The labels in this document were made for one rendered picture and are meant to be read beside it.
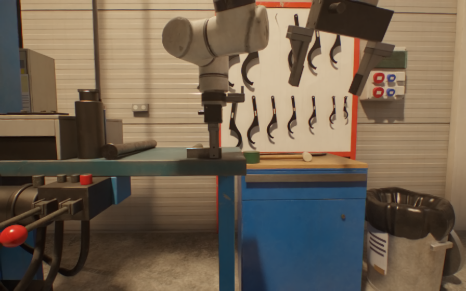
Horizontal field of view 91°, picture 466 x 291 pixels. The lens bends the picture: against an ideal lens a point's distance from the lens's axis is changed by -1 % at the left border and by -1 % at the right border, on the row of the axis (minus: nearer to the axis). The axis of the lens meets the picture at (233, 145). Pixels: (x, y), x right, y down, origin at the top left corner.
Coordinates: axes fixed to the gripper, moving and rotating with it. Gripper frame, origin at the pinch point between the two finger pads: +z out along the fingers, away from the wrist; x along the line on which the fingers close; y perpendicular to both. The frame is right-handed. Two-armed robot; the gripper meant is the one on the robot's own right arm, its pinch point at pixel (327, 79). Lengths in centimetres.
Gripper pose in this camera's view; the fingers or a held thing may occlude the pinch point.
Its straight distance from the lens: 51.5
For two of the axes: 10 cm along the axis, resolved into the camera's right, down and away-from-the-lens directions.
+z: -1.6, 8.7, 4.6
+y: 0.9, 4.7, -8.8
